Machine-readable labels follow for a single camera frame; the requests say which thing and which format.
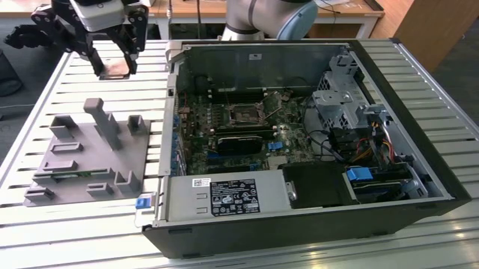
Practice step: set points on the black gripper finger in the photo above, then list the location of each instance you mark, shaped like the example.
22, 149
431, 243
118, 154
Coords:
47, 19
138, 30

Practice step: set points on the silver CPU green edge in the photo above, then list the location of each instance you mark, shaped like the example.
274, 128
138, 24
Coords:
114, 70

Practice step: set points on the CPU socket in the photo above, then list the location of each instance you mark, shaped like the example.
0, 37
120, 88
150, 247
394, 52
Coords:
245, 115

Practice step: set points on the black RAM slot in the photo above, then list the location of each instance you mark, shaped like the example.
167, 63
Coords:
243, 129
243, 134

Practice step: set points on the grey plastic parts rack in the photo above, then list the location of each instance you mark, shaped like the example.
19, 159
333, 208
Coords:
94, 157

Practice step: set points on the thin metal locking lever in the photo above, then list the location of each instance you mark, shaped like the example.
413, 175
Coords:
279, 109

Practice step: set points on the black graphics card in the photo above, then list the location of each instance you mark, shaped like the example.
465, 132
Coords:
239, 145

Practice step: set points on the wooden top desk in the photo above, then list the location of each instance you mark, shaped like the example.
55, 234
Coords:
337, 12

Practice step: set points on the green RAM stick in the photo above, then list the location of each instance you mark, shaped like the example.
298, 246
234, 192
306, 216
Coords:
71, 175

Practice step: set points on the blue board connector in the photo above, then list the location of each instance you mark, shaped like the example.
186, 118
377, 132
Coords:
274, 146

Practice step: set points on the grey metal drive cage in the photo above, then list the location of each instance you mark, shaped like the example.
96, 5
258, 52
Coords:
333, 103

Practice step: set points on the green motherboard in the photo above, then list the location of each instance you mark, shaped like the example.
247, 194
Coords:
295, 145

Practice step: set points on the silver chipset heat sink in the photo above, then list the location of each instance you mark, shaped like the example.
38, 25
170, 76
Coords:
277, 163

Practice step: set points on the blue case latch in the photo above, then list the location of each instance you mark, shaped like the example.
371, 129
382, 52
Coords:
142, 203

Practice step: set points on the grey power supply with label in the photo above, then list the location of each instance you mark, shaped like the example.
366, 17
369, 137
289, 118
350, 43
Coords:
179, 201

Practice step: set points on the black plastic shroud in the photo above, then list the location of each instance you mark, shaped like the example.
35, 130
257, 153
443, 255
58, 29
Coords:
318, 185

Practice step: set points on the brown wooden cabinet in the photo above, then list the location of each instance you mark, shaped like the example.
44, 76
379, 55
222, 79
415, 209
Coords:
430, 28

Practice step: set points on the blue disk carrier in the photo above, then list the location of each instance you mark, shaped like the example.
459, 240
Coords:
359, 174

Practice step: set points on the black open PC case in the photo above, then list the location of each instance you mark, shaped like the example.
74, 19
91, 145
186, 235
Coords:
262, 243

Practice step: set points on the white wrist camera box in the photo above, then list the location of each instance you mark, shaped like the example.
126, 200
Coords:
99, 15

